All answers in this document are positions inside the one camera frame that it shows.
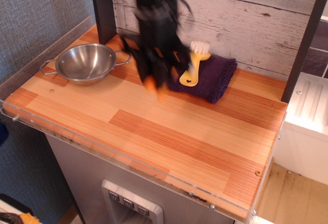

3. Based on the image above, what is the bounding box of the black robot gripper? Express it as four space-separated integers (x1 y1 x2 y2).
120 8 191 93

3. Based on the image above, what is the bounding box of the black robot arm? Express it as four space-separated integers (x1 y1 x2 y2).
120 0 192 95

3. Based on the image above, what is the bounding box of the yellow scrub brush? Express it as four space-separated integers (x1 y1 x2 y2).
179 41 211 87

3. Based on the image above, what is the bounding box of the purple folded towel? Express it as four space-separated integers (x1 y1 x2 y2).
168 55 237 104

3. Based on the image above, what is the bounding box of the clear acrylic edge guard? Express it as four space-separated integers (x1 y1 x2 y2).
4 95 286 222

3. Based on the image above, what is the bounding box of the grey toy fridge cabinet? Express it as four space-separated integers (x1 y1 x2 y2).
46 135 234 223

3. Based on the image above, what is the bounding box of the silver dispenser button panel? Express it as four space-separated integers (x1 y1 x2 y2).
101 179 164 223

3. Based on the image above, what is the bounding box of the white toy sink unit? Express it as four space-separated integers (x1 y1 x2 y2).
273 73 327 184

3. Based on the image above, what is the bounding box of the orange object bottom left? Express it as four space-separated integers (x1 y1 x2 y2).
0 211 39 224

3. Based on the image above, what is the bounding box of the steel two-handled pan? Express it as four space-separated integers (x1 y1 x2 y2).
39 43 132 86

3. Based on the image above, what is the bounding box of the dark left upright post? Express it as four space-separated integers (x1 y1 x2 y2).
93 0 117 45

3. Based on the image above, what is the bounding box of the dark upright post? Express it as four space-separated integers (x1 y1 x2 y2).
93 0 117 45
281 0 327 103

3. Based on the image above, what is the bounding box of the dark right upright post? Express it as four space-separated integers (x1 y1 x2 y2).
281 0 327 103

